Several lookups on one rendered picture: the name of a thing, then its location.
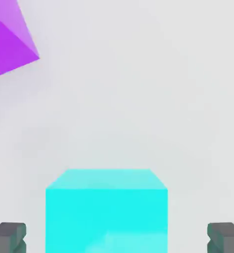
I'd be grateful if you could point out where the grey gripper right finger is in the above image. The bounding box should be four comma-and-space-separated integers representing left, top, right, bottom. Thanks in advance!
207, 222, 234, 253

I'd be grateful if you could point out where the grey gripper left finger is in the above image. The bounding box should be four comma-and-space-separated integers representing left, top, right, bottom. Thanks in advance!
0, 222, 27, 253

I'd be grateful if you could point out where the small cyan cube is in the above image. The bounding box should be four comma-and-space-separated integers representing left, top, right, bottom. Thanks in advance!
45, 168, 168, 253

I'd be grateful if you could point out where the large purple box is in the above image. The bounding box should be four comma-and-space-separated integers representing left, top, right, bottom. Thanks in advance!
0, 0, 41, 80

